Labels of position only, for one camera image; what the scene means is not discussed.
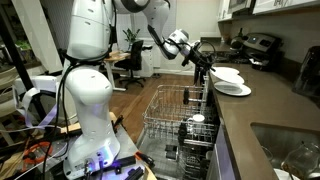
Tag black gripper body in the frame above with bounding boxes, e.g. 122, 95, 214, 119
188, 46, 215, 71

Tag black tumbler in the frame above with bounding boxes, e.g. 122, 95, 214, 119
182, 88, 190, 106

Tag dark kettle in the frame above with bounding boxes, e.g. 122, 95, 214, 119
229, 27, 248, 52

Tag white mug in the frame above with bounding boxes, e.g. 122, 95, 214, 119
190, 113, 206, 134

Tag black office chair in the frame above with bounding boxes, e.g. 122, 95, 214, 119
114, 39, 148, 90

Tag black cup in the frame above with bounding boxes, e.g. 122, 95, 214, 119
177, 122, 188, 147

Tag dark leafy potted plant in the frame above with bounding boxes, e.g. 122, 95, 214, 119
121, 27, 142, 46

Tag wooden desk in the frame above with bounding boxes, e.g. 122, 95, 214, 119
103, 50, 133, 93

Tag white lower cabinet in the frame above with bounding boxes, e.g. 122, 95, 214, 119
205, 121, 242, 180

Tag lower dishwasher rack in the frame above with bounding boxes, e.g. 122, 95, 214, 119
176, 141, 219, 180

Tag white upper cabinets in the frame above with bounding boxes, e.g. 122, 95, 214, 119
216, 0, 320, 24

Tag grey dishwasher door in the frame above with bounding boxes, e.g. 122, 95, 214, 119
135, 128, 188, 180

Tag steel kitchen sink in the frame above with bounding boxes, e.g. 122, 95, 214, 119
249, 122, 320, 180

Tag orange black clamp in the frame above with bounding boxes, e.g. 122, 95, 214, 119
112, 114, 125, 133

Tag metal robot table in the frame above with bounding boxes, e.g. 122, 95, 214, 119
9, 124, 149, 180

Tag orange black tool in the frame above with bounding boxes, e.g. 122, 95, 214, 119
134, 150, 156, 169

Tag black blocks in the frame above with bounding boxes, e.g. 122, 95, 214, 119
109, 155, 145, 180

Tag white dish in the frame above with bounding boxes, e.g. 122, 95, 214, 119
273, 167, 301, 180

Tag clear glass pitcher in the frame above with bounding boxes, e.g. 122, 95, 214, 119
280, 141, 320, 180

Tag light wooden board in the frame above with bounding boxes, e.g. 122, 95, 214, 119
63, 111, 118, 135

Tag white box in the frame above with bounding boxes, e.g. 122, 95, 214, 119
12, 74, 58, 101

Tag green house plant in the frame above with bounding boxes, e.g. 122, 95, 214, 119
14, 39, 34, 63

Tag black tripod pole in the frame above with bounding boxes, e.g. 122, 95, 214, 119
0, 13, 48, 123

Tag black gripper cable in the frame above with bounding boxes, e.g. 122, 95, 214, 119
146, 24, 218, 69

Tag white wire dishwasher rack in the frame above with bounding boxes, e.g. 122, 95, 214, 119
142, 83, 220, 145

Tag black cable bundle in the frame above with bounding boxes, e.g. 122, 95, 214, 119
41, 49, 83, 180

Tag white ribbon cable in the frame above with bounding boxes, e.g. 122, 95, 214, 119
12, 87, 63, 132

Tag orange cable coil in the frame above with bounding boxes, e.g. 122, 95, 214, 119
20, 140, 55, 165

